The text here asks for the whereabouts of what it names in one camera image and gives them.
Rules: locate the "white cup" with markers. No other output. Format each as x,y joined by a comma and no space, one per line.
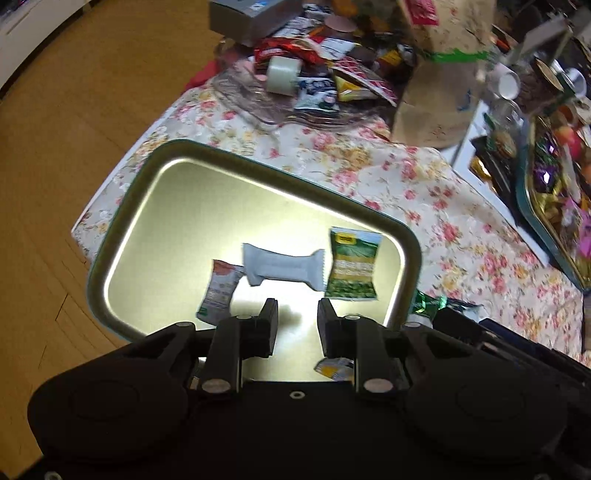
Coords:
508,85

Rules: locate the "low white shelf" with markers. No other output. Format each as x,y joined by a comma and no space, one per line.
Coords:
27,37

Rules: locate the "pile of mixed snack packets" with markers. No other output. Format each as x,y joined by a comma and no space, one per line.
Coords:
351,74

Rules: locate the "brown paper bag tree print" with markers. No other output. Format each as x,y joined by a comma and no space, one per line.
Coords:
438,106

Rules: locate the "white board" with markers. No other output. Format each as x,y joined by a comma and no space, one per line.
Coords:
466,152

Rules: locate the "red white snack packet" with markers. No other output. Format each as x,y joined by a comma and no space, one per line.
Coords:
219,290

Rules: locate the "small glass jar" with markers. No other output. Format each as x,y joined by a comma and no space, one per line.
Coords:
503,138

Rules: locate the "gold metal tin tray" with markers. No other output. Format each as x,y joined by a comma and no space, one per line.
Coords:
184,221

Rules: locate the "clear tape roll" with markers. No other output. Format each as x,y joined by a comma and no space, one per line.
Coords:
284,74

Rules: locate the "desk calendar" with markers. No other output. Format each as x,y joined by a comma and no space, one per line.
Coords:
535,41

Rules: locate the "red cloth scrap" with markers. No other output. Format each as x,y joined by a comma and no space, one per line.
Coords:
201,76

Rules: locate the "floral tablecloth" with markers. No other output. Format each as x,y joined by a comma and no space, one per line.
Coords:
415,184

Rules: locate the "green field print snack packet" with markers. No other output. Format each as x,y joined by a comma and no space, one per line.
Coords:
353,267

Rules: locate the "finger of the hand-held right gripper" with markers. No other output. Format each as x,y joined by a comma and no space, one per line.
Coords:
498,334

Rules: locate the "green foil snack packet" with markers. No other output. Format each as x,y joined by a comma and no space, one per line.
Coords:
427,307

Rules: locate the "pile of wrapped candies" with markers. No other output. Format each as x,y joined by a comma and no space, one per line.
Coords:
549,180

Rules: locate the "yellow patterned snack packet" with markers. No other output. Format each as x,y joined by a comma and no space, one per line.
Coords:
332,368

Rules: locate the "teal metal tin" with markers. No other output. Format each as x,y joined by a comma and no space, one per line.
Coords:
531,203

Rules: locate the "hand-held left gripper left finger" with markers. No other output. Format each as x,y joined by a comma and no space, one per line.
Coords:
265,323

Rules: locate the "grey white bar packet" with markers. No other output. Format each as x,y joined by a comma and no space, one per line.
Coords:
281,265

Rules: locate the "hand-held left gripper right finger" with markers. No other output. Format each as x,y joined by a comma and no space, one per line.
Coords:
328,323

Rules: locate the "grey cardboard box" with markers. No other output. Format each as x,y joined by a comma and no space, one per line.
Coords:
249,18

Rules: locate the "gold foil candy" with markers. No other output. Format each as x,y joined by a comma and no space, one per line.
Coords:
481,167

